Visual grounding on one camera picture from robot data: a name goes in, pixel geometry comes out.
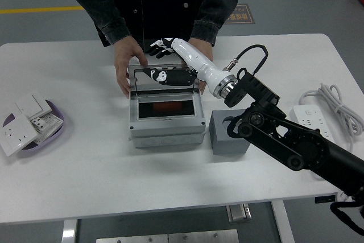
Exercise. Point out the white table leg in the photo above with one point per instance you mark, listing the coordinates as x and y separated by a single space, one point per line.
69 231
281 223

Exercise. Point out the small white socket module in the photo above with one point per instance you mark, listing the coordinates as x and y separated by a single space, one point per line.
39 123

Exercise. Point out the white perforated plate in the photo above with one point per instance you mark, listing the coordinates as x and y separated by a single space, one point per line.
52 123

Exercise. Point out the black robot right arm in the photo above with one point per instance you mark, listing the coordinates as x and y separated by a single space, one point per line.
312 146

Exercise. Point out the yellow floor tape line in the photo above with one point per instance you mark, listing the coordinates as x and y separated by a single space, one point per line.
42 9

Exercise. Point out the person's left hand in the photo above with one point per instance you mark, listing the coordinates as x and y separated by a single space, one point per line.
203 49

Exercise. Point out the white power strip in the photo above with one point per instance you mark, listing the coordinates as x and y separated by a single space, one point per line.
310 115

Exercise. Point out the white wall switch panel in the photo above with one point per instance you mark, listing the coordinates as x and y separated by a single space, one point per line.
31 105

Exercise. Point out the grey cube with round recess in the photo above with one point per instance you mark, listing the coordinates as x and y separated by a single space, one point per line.
224 144

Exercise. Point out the grey metal base plate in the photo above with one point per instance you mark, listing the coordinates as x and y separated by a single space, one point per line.
167 237

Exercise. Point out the grey box with clear flap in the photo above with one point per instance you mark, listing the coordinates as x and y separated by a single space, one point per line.
167 135

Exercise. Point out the brown floor sign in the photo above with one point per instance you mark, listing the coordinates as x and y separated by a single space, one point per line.
244 15

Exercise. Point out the orange cylinder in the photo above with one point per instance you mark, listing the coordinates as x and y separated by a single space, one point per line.
166 107

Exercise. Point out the grey metal bracket under table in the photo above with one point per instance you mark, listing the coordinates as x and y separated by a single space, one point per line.
239 213

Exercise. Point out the purple tray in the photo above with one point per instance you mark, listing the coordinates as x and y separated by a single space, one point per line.
52 141

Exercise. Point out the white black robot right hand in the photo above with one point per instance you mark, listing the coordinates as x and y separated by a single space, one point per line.
196 58

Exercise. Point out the white wall socket panel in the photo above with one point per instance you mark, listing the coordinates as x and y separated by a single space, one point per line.
15 137

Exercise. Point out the person's right forearm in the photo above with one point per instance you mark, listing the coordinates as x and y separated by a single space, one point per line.
105 18

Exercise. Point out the person's right hand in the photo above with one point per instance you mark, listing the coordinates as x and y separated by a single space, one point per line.
126 58

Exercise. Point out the black table control panel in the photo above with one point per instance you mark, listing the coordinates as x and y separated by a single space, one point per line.
325 199

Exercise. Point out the person's left forearm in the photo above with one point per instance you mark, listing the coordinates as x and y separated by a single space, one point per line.
213 18

